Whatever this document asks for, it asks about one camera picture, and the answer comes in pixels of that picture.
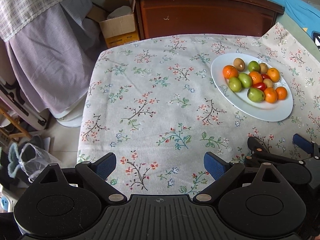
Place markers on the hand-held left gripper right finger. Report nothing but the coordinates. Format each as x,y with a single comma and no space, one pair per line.
214,166

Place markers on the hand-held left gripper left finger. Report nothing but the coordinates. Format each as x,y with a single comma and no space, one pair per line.
106,166

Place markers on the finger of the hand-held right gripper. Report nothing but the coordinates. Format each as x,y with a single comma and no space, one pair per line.
257,146
303,142

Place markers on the white plate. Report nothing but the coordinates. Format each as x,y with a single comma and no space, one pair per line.
262,111

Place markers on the spotted oval green jujube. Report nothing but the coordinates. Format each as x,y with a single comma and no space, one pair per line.
255,95

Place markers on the red cherry tomato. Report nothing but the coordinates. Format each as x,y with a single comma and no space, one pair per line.
259,86
265,76

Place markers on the large round green jujube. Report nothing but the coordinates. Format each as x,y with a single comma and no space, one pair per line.
235,83

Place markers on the small round green jujube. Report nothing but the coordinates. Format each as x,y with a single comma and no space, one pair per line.
253,66

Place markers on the large brown kiwi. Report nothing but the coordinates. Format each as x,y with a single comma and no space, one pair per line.
238,63

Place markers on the white round basin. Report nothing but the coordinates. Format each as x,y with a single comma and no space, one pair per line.
71,120

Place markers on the clear plastic bag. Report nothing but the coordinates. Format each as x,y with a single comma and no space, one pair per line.
45,160

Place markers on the small brown kiwi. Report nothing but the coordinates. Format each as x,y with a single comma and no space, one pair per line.
263,67
268,83

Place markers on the floral tablecloth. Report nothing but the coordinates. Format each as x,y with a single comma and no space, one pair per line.
162,92

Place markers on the wooden shelf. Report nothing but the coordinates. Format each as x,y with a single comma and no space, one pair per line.
15,127

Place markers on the white folded stand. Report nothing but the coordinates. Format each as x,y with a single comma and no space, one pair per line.
22,105

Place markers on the purple checked cloth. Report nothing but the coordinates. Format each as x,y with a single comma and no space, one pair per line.
50,67

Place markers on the blue patterned cloth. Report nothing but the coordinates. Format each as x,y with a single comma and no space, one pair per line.
295,7

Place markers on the cardboard box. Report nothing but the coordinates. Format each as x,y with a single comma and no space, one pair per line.
117,30

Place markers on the brown wooden cabinet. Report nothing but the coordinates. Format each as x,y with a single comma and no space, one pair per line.
200,15

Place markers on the white cloth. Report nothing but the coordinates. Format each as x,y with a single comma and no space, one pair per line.
120,12

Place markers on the grey plaid lace-edged curtain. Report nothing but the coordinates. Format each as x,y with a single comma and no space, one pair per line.
30,5

